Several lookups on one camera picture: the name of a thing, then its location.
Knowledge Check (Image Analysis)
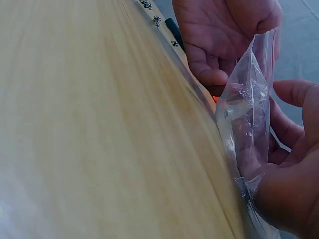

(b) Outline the person's right hand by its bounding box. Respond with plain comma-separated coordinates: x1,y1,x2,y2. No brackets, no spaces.
232,79,319,239

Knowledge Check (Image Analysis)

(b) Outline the person's left hand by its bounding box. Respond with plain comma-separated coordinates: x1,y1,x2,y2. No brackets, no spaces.
173,0,284,87

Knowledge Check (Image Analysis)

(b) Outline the clear plastic zip bag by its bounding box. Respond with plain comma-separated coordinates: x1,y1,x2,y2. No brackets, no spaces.
215,27,284,239

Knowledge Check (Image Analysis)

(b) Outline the black tool handle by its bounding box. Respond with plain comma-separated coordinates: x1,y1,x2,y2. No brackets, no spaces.
165,17,185,53

